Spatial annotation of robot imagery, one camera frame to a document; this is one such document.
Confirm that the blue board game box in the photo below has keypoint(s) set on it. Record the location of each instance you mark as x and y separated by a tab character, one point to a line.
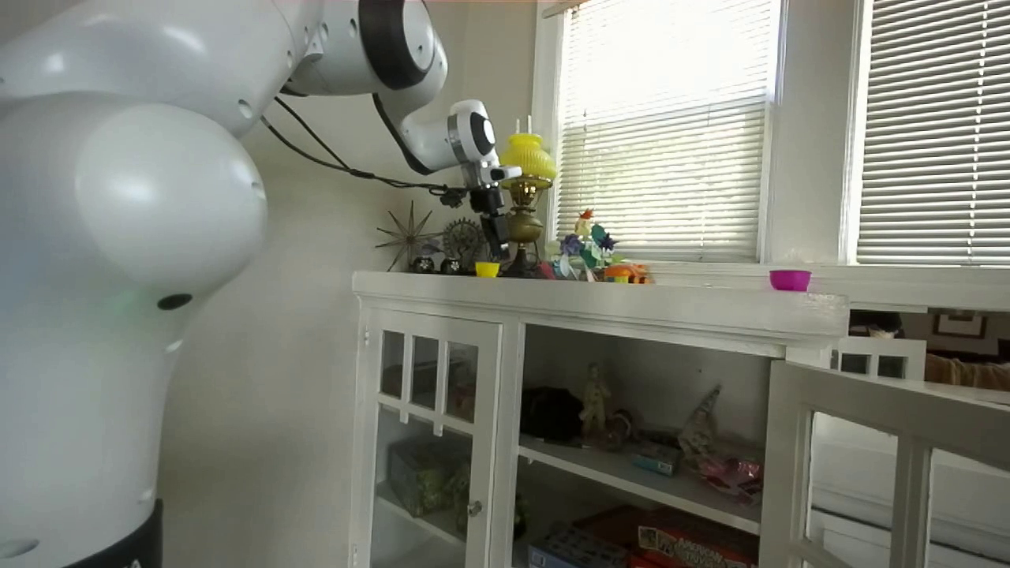
571	550

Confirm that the small yellow bowl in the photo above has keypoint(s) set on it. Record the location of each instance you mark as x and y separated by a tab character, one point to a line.
488	269

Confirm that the spiky star ornament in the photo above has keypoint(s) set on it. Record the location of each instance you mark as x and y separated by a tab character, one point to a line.
406	238

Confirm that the brass lamp with yellow shade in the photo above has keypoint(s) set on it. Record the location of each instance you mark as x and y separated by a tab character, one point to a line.
531	158

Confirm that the red board game box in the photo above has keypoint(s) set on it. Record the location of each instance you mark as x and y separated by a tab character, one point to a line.
695	537

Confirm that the white glass-pane cabinet door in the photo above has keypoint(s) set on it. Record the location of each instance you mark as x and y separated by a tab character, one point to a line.
925	421

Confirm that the small orange toy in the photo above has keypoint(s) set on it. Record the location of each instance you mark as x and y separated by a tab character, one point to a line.
630	271

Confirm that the small pink bowl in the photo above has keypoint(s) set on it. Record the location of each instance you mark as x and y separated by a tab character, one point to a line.
789	277

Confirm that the small tan figurine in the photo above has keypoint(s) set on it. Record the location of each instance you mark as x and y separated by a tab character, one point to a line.
596	399

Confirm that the colourful toy figure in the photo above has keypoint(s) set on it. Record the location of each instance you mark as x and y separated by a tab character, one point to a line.
584	254

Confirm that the white window blind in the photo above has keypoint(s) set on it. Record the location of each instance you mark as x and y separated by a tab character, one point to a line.
668	126
934	126

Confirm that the black object on shelf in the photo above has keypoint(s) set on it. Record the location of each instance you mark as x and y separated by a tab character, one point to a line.
549	412

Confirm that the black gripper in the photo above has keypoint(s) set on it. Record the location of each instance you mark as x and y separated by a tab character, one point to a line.
488	203

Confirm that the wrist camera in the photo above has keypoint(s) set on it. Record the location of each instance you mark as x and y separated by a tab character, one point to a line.
455	193

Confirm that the round dark ornament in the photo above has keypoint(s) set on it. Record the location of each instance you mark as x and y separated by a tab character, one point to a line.
463	241

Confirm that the white cabinet with shelves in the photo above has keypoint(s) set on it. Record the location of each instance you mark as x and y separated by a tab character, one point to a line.
631	305

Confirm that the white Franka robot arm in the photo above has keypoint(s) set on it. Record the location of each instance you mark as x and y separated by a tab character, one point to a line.
116	261

